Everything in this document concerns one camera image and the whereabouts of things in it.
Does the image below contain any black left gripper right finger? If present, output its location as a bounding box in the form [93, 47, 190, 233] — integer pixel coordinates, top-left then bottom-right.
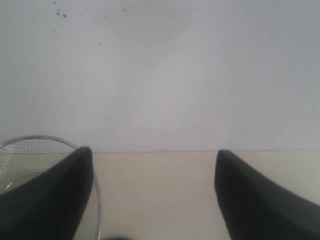
[214, 150, 320, 240]

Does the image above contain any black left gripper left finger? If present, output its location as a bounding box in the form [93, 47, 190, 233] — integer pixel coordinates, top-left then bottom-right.
[0, 147, 94, 240]

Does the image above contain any metal wire mesh basket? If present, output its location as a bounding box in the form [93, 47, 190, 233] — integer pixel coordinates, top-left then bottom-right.
[0, 135, 103, 240]

